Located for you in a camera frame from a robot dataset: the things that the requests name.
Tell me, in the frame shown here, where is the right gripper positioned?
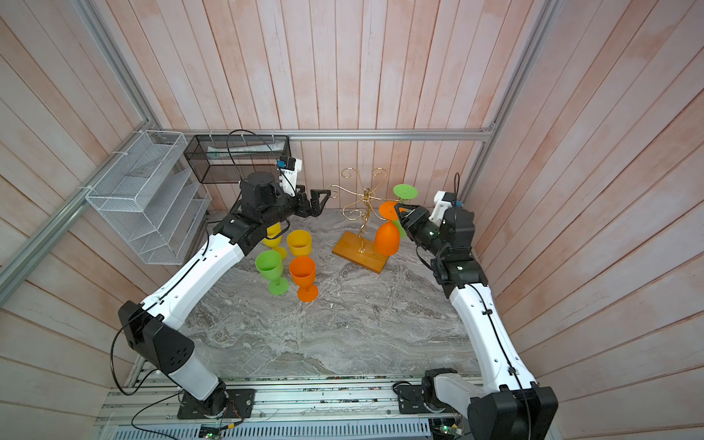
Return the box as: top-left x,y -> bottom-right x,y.
397,203 -> 447,263

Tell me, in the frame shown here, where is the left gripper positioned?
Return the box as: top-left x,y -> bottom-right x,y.
260,183 -> 331,227

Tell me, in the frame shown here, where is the green wine glass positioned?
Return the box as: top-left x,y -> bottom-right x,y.
255,250 -> 289,296
392,183 -> 418,238

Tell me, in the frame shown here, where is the orange wine glass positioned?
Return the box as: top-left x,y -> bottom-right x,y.
289,256 -> 319,303
374,201 -> 401,257

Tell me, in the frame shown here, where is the yellow wine glass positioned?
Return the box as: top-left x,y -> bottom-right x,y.
286,230 -> 313,258
262,223 -> 287,260

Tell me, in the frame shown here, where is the orange wooden rack base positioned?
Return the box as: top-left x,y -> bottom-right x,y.
332,231 -> 388,274

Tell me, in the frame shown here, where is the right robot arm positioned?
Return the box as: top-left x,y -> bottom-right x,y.
395,203 -> 558,439

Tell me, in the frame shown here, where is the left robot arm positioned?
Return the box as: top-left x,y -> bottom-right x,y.
118,172 -> 331,417

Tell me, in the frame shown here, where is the white mesh shelf organizer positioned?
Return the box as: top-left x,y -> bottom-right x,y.
86,131 -> 211,266

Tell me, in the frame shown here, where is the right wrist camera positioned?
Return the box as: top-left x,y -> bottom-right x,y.
429,191 -> 458,227

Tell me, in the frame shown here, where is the left camera cable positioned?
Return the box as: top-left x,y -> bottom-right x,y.
225,128 -> 293,183

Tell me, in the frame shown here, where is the black mesh wall basket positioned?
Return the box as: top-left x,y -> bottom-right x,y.
184,132 -> 291,184

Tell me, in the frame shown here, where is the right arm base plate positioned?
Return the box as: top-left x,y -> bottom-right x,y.
392,381 -> 473,414

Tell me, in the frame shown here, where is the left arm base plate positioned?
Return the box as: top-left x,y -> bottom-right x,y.
177,389 -> 256,420

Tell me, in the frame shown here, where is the aluminium mounting rail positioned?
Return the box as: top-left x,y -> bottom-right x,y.
95,376 -> 554,427

